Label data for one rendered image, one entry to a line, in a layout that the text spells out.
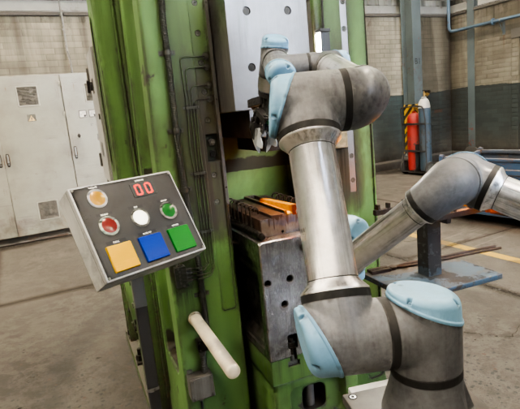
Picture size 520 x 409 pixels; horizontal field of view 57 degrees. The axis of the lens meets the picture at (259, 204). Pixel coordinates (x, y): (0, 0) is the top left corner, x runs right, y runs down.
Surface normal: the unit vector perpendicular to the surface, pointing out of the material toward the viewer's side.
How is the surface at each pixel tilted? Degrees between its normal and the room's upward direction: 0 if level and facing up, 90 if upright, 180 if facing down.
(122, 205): 60
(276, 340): 90
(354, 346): 78
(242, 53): 90
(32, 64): 89
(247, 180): 90
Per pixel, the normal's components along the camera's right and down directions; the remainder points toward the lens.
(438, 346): 0.07, 0.18
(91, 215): 0.59, -0.44
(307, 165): -0.45, -0.19
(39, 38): 0.46, 0.15
